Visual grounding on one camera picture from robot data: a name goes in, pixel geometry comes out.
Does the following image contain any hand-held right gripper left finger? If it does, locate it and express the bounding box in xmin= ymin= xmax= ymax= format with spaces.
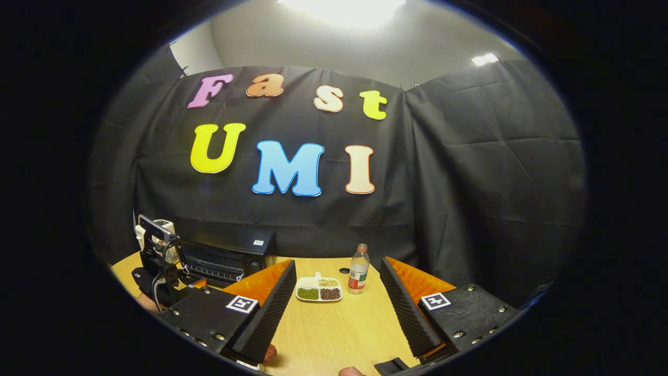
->
xmin=157 ymin=260 xmax=297 ymax=366

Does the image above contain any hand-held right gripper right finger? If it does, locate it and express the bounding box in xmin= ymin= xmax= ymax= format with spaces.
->
xmin=379 ymin=256 xmax=520 ymax=361

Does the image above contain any black electric oven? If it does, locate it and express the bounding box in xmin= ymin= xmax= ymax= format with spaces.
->
xmin=175 ymin=230 xmax=278 ymax=289

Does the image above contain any white divided plate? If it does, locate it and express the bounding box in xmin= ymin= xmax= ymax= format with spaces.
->
xmin=295 ymin=272 xmax=344 ymax=303

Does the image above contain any clear plastic bottle red label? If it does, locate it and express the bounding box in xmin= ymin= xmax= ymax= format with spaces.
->
xmin=348 ymin=243 xmax=371 ymax=295

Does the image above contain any black backdrop cloth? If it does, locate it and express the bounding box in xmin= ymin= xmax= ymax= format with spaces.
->
xmin=86 ymin=44 xmax=588 ymax=309

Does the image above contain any large ceiling light panel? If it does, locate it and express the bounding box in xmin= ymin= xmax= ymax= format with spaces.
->
xmin=279 ymin=0 xmax=408 ymax=29

